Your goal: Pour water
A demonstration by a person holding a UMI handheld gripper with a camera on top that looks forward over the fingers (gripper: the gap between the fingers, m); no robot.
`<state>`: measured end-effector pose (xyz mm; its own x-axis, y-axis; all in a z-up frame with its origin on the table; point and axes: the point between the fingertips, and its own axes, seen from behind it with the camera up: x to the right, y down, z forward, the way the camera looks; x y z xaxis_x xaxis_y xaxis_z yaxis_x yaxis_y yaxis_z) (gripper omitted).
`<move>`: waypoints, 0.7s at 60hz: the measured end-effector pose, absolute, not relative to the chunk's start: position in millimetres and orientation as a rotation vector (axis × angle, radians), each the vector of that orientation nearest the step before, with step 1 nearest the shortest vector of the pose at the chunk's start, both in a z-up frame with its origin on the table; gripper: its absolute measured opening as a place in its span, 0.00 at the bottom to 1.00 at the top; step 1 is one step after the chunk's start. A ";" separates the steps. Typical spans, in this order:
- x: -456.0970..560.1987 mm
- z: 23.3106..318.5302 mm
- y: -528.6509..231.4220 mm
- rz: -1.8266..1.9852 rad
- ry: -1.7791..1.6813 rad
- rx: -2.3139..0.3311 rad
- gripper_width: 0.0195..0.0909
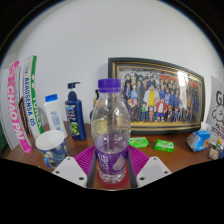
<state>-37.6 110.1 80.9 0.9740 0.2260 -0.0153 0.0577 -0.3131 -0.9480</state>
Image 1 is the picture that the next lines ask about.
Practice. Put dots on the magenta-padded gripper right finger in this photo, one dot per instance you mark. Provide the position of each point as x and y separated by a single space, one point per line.
151 169

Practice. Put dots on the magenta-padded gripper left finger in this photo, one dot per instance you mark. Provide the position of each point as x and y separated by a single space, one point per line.
70 169

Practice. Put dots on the clear purple-capped water bottle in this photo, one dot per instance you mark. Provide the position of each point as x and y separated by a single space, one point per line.
111 133

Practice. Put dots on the blue patterned paper cup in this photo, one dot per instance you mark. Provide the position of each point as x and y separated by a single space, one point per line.
51 150

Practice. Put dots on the flat round red coaster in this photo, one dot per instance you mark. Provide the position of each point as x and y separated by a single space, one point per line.
126 184

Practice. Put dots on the dark blue pump bottle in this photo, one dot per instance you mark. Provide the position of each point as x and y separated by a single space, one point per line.
75 116

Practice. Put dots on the white bottle with blue cap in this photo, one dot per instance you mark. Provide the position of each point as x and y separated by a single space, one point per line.
55 116

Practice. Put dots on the small patterned snack packet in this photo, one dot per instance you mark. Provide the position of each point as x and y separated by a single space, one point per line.
212 153

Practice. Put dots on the framed group picture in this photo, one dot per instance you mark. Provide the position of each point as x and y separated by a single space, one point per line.
160 100

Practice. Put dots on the small colourful puzzle cube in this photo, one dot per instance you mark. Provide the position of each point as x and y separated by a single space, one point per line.
220 148

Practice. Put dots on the white printed paper gift bag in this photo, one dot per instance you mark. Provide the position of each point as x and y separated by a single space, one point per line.
217 110

